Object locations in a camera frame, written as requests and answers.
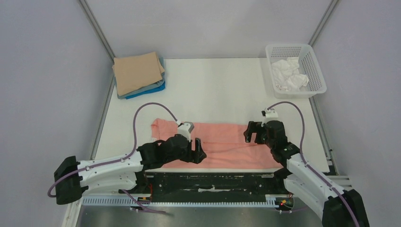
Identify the salmon pink t shirt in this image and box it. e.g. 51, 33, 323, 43
162, 122, 282, 171

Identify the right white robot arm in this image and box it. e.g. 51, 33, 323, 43
261, 120, 370, 227

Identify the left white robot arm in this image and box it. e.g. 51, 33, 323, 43
48, 122, 207, 205

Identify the white crumpled t shirt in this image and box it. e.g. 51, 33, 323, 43
271, 57, 309, 92

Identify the blue folded t shirt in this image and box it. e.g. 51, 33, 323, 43
125, 82, 166, 99

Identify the white plastic laundry basket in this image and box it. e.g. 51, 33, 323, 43
265, 44, 327, 99

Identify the beige folded t shirt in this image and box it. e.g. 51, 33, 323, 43
113, 52, 165, 96

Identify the grey-teal folded t shirt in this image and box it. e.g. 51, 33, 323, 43
117, 72, 166, 99

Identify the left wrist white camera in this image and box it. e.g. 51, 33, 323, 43
177, 122, 194, 142

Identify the wrist white camera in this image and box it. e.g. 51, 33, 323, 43
262, 108, 278, 122
177, 122, 194, 142

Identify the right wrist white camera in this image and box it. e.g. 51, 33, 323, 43
262, 108, 278, 122

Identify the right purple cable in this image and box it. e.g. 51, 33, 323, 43
266, 101, 361, 227

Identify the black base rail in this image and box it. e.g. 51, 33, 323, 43
133, 172, 289, 202

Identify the white slotted cable duct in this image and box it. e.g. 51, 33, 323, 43
82, 195, 279, 208

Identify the right aluminium frame post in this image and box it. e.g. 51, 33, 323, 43
308, 0, 340, 46

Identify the aluminium frame post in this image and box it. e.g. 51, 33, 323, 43
308, 0, 340, 46
77, 0, 115, 62

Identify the left aluminium frame post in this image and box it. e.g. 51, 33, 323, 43
77, 0, 115, 62

